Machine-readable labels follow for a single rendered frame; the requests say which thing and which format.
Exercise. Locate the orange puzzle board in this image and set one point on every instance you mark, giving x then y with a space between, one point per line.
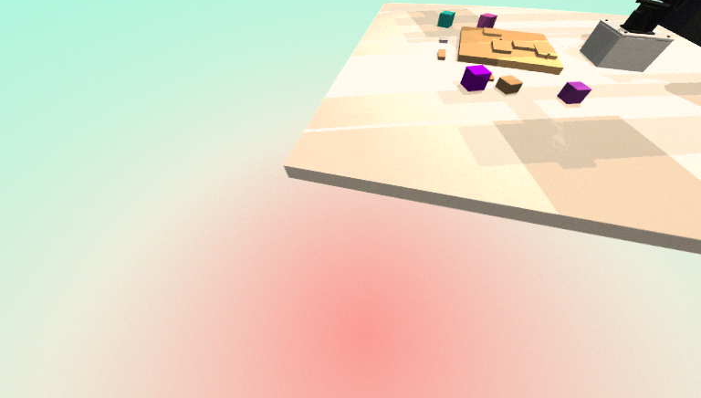
508 49

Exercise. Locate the teal cube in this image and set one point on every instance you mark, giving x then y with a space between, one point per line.
446 19

